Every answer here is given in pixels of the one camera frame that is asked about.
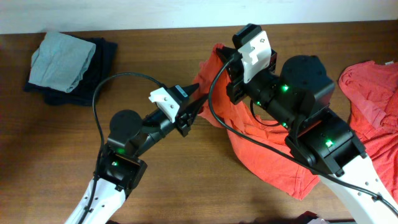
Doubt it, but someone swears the red garment at right edge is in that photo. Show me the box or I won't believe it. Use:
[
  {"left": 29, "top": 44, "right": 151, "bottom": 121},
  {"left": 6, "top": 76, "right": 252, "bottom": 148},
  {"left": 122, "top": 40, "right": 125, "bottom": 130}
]
[{"left": 338, "top": 61, "right": 397, "bottom": 200}]

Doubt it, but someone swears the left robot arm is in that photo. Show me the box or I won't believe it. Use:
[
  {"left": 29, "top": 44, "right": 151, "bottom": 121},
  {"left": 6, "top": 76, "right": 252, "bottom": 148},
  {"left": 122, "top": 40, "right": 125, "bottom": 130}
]
[{"left": 67, "top": 83, "right": 206, "bottom": 223}]

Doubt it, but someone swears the left black camera cable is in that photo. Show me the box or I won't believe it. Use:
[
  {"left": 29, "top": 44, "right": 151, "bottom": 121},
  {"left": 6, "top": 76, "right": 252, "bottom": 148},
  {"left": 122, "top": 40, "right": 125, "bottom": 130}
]
[{"left": 76, "top": 72, "right": 169, "bottom": 224}]

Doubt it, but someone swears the folded light grey garment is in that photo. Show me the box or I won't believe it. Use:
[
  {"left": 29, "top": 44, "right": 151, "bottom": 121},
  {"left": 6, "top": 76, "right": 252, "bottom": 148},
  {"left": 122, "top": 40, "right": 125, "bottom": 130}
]
[{"left": 28, "top": 32, "right": 96, "bottom": 93}]

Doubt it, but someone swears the folded dark navy garment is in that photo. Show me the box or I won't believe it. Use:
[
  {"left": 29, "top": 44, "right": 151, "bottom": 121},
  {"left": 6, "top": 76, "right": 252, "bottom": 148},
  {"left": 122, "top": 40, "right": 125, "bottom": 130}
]
[{"left": 23, "top": 37, "right": 118, "bottom": 106}]

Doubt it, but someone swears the red printed soccer t-shirt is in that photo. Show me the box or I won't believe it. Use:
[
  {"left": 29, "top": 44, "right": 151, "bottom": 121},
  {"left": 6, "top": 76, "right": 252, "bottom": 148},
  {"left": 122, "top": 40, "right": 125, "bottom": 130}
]
[{"left": 193, "top": 44, "right": 320, "bottom": 200}]

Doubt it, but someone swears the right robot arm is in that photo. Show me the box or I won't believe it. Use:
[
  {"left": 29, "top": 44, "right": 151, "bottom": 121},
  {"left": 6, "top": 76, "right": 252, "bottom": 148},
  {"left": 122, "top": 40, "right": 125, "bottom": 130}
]
[{"left": 216, "top": 47, "right": 397, "bottom": 223}]

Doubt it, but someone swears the right black camera cable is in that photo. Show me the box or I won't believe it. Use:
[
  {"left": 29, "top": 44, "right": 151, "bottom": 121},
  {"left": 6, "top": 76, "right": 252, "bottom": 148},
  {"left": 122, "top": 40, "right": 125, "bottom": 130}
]
[{"left": 208, "top": 51, "right": 398, "bottom": 217}]

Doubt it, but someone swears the black camera cable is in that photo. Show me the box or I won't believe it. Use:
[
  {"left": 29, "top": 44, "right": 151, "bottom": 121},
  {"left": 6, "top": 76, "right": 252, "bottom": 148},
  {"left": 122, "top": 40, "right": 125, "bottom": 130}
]
[
  {"left": 76, "top": 72, "right": 169, "bottom": 224},
  {"left": 208, "top": 51, "right": 398, "bottom": 217}
]

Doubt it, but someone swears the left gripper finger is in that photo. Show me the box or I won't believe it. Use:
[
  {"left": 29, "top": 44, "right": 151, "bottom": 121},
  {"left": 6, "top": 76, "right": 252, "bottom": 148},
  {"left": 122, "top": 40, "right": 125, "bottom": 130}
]
[
  {"left": 183, "top": 83, "right": 200, "bottom": 96},
  {"left": 186, "top": 94, "right": 208, "bottom": 120}
]

